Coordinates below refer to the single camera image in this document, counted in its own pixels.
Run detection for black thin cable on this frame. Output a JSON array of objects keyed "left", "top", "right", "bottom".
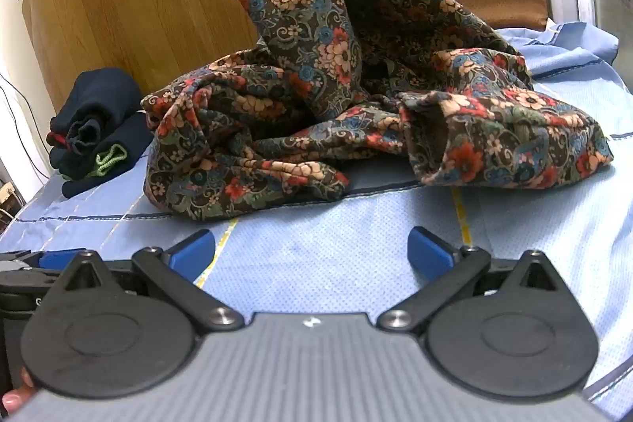
[{"left": 0, "top": 72, "right": 51, "bottom": 178}]

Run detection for floral print garment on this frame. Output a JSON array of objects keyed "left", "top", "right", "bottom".
[{"left": 140, "top": 0, "right": 615, "bottom": 221}]

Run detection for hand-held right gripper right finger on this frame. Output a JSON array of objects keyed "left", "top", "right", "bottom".
[{"left": 377, "top": 227, "right": 563, "bottom": 335}]

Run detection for person's left hand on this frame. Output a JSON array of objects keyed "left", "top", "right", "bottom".
[{"left": 0, "top": 367, "right": 36, "bottom": 420}]

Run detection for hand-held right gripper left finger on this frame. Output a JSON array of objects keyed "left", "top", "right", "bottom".
[{"left": 62, "top": 229, "right": 245, "bottom": 335}]

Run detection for light blue bed sheet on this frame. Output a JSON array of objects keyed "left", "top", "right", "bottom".
[{"left": 0, "top": 21, "right": 633, "bottom": 410}]

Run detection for pile of dark folded clothes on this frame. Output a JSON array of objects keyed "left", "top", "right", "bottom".
[{"left": 48, "top": 67, "right": 143, "bottom": 158}]

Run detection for navy garment with green lining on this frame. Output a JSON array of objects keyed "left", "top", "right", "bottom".
[{"left": 61, "top": 112, "right": 155, "bottom": 199}]

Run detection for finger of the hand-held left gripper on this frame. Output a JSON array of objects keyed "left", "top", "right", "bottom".
[{"left": 0, "top": 249, "right": 84, "bottom": 275}]

